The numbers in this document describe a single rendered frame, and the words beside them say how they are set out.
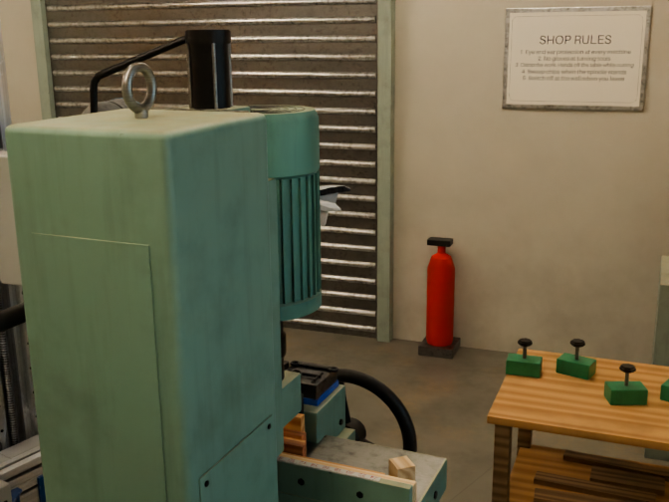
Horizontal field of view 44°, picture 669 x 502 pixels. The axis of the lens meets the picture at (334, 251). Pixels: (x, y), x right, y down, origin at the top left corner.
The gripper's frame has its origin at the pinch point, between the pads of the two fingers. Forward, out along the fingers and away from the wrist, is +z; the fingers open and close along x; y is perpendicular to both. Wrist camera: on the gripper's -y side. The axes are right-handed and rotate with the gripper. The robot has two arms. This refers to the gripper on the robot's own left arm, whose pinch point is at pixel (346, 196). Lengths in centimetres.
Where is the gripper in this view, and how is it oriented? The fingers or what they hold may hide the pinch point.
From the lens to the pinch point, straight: 197.9
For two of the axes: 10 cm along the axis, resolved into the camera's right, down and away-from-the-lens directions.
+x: -1.7, 3.8, -9.1
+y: 0.3, 9.2, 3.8
